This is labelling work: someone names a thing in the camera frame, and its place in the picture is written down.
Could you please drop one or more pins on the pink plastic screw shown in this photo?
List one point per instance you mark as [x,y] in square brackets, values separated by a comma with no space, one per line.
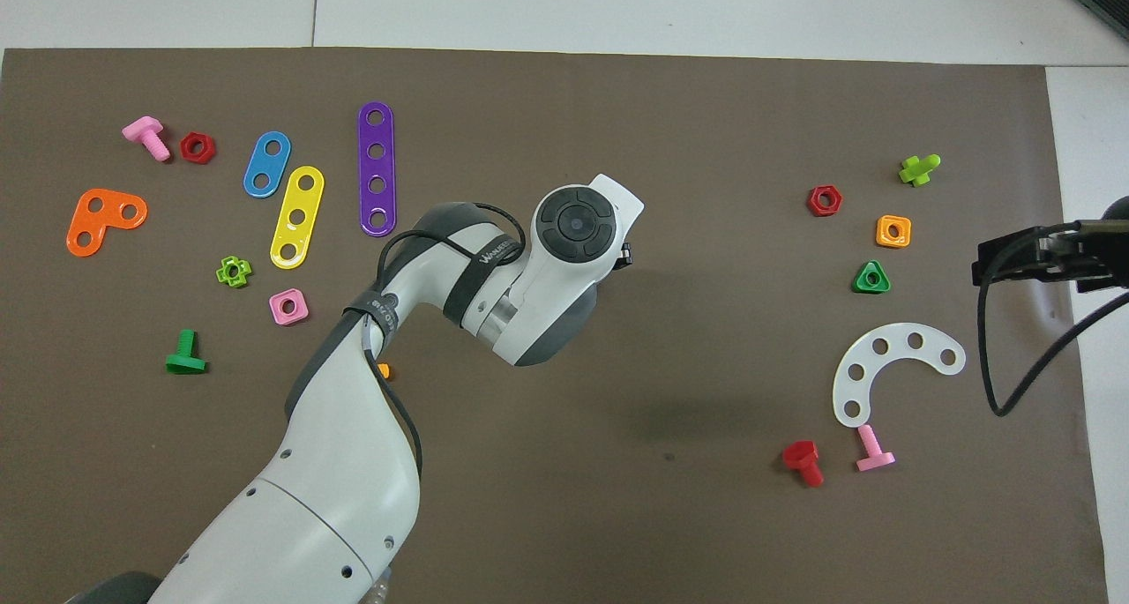
[873,450]
[141,130]

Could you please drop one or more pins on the red plastic screw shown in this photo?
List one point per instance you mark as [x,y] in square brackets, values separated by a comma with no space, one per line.
[800,454]

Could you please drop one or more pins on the blue two-hole plastic strip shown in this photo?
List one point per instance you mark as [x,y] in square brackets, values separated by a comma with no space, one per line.
[267,165]

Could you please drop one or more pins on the dark green plastic screw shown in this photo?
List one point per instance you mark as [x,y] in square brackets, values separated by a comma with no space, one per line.
[185,361]

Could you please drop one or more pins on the green triangular plastic nut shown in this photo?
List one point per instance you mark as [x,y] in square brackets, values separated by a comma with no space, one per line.
[860,284]

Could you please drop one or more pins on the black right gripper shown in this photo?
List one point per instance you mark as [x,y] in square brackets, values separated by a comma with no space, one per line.
[1107,256]

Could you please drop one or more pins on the green cross-shaped plastic nut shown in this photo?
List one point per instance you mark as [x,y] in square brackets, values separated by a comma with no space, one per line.
[222,273]

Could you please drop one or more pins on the white curved five-hole plate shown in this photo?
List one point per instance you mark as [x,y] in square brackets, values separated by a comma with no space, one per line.
[897,338]

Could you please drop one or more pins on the orange square plastic nut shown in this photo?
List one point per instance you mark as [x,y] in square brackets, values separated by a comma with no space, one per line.
[881,234]

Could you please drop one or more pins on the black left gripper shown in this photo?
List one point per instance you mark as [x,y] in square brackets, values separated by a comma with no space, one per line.
[625,257]

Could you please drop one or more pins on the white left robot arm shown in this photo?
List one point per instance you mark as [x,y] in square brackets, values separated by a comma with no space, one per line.
[335,498]

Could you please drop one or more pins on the yellow three-hole plastic strip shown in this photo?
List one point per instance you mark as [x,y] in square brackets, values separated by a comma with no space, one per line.
[302,200]

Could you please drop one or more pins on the red hexagonal plastic nut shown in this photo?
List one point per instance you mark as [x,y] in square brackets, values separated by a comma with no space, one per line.
[185,150]
[812,202]

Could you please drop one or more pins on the lime green plastic screw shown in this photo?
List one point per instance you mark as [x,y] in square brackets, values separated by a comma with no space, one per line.
[917,172]

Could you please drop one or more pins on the purple four-hole plastic strip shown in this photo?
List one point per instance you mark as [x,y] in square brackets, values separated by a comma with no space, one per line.
[377,168]

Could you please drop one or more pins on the pink square plastic nut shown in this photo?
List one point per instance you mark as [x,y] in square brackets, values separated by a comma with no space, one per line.
[276,311]

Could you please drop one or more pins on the orange three-hole angle plate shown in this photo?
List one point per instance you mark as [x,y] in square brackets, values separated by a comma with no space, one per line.
[110,220]

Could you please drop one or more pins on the brown table mat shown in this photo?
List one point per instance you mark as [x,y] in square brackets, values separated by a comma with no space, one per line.
[706,516]

